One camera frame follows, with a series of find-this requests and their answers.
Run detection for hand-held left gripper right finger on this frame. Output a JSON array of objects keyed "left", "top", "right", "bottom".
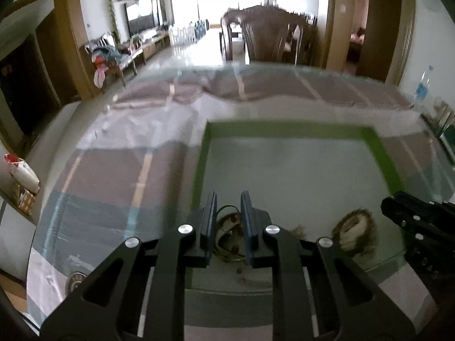
[{"left": 240, "top": 191, "right": 416, "bottom": 341}]

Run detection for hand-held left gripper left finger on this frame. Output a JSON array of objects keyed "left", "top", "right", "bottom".
[{"left": 39, "top": 191, "right": 218, "bottom": 341}]

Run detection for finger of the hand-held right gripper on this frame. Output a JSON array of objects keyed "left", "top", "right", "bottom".
[
  {"left": 395, "top": 191, "right": 455, "bottom": 221},
  {"left": 380, "top": 197, "right": 432, "bottom": 237}
]

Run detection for dark cord necklace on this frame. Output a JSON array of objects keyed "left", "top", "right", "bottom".
[{"left": 213, "top": 204, "right": 250, "bottom": 264}]

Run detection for beige beaded bracelet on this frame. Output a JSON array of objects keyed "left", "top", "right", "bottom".
[{"left": 330, "top": 209, "right": 379, "bottom": 257}]

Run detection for green rimmed white tray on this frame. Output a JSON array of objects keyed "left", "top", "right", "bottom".
[{"left": 185, "top": 121, "right": 406, "bottom": 294}]

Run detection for clear plastic water bottle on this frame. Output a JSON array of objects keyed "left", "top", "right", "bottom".
[{"left": 412, "top": 65, "right": 435, "bottom": 109}]

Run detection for wooden television cabinet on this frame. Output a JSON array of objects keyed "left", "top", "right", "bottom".
[{"left": 131, "top": 30, "right": 172, "bottom": 62}]

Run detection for orange cardboard boxes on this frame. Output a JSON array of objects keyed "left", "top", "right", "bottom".
[{"left": 13, "top": 184, "right": 38, "bottom": 216}]

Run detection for white play fence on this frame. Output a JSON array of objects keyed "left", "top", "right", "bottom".
[{"left": 168, "top": 19, "right": 209, "bottom": 45}]

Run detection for dark wooden dining chair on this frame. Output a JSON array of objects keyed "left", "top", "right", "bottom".
[{"left": 220, "top": 5, "right": 319, "bottom": 66}]

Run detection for chair with clothes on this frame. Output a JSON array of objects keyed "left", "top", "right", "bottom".
[{"left": 84, "top": 40, "right": 138, "bottom": 88}]

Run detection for red and white bag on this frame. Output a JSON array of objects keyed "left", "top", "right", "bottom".
[{"left": 3, "top": 153, "right": 41, "bottom": 195}]

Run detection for flat screen television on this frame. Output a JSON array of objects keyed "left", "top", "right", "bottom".
[{"left": 125, "top": 0, "right": 159, "bottom": 38}]

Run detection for green leaf garland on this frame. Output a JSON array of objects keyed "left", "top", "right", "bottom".
[{"left": 104, "top": 0, "right": 120, "bottom": 42}]

